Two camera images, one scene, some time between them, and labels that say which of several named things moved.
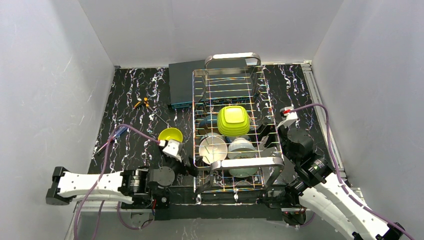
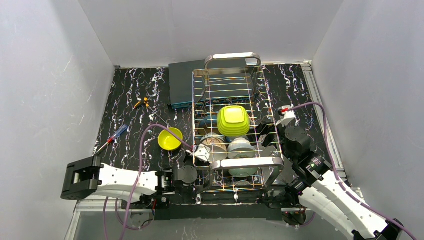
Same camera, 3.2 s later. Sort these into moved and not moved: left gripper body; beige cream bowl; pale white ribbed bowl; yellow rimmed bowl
Moved: left gripper body
Not moved: pale white ribbed bowl; beige cream bowl; yellow rimmed bowl
